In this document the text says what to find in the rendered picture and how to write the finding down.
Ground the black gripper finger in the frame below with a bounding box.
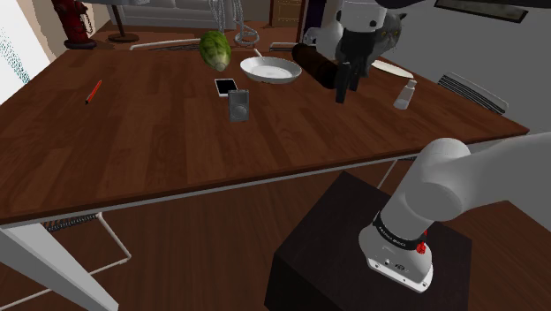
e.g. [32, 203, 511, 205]
[348, 64, 362, 93]
[335, 61, 351, 105]

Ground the white rounded figure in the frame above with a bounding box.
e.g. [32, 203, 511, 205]
[302, 20, 344, 60]

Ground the grey cat figure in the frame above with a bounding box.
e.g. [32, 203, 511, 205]
[335, 11, 408, 79]

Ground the dark brown cylinder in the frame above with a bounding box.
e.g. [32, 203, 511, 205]
[291, 42, 342, 91]

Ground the white flat plate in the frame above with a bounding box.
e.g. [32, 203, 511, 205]
[371, 59, 415, 80]

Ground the small clear bottle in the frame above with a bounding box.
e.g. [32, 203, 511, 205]
[392, 79, 419, 111]

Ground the white frying pan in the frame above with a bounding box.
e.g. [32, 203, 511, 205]
[239, 48, 303, 86]

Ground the brown wooden door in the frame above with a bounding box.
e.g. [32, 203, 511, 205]
[268, 0, 307, 28]

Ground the grey music player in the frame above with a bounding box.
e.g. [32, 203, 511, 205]
[227, 88, 251, 123]

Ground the white smartphone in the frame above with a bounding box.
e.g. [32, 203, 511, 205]
[214, 78, 239, 98]

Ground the green lettuce head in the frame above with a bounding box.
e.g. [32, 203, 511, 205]
[199, 29, 233, 73]

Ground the dark robot stand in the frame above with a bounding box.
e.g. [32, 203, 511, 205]
[264, 170, 473, 311]

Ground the white sofa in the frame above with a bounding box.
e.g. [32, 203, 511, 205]
[107, 0, 238, 31]

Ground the brown wooden table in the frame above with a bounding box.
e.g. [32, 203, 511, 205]
[0, 41, 531, 311]

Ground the dark floor lamp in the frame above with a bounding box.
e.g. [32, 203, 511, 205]
[106, 0, 140, 43]

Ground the red pen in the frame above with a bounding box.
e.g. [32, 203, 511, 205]
[84, 79, 103, 106]

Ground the red fire hydrant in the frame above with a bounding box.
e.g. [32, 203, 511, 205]
[50, 0, 98, 50]

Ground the white wire chair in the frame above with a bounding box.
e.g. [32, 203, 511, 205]
[0, 212, 132, 311]
[268, 41, 299, 53]
[436, 72, 509, 117]
[129, 37, 202, 52]

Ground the silver chain sculpture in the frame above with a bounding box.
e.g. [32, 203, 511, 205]
[208, 0, 260, 48]

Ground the dark framed wall picture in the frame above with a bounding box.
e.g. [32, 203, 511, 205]
[433, 0, 529, 25]

